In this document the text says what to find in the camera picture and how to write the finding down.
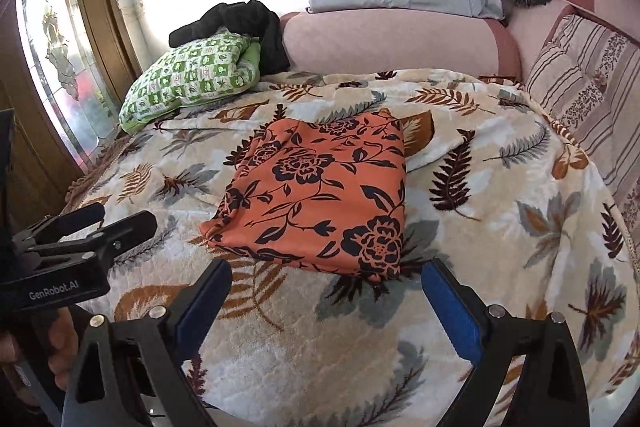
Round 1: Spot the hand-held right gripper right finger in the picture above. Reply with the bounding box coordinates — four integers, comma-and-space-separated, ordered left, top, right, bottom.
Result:
421, 257, 591, 427

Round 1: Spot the orange floral shirt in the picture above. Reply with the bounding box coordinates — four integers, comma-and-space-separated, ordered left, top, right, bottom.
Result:
198, 108, 407, 283

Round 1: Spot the leaf print blanket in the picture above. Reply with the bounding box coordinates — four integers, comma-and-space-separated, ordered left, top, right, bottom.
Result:
60, 69, 638, 427

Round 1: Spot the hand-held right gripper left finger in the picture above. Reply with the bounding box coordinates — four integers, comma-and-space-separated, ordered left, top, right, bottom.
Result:
61, 258, 233, 427

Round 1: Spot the person's left hand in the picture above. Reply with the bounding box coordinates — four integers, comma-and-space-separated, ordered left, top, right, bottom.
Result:
0, 307, 80, 408

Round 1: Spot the striped floral cushion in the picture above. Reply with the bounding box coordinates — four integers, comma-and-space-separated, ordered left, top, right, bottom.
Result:
522, 4, 640, 208

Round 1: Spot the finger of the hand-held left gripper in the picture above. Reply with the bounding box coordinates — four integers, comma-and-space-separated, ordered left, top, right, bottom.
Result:
12, 202, 106, 254
30, 210, 158, 269

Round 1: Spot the black cloth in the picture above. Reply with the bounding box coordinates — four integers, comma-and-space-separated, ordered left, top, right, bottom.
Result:
168, 0, 292, 76

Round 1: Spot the green patterned pillow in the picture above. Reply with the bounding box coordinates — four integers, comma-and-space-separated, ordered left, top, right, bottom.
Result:
118, 29, 262, 134

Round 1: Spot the stained glass window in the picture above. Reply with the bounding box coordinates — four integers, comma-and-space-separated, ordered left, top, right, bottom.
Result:
17, 0, 118, 172

